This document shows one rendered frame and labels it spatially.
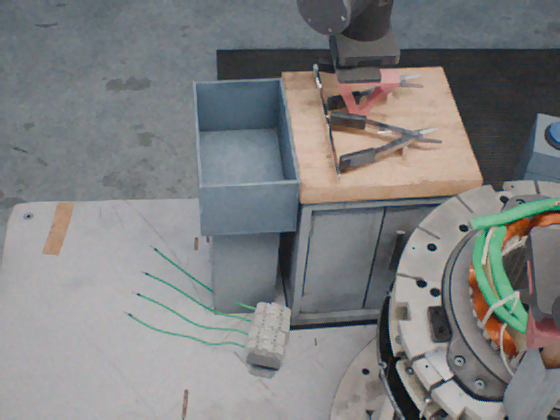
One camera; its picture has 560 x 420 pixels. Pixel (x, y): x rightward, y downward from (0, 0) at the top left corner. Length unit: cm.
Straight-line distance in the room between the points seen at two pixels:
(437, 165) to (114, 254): 49
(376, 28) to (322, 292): 35
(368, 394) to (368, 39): 43
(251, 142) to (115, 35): 181
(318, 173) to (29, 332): 46
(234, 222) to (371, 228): 16
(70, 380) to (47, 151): 143
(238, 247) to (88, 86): 168
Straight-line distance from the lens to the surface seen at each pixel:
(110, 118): 251
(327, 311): 109
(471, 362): 74
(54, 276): 118
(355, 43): 88
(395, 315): 80
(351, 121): 92
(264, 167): 100
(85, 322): 113
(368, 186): 89
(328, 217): 93
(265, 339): 105
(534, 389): 67
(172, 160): 237
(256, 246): 100
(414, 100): 99
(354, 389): 105
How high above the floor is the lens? 172
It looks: 50 degrees down
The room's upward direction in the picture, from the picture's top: 5 degrees clockwise
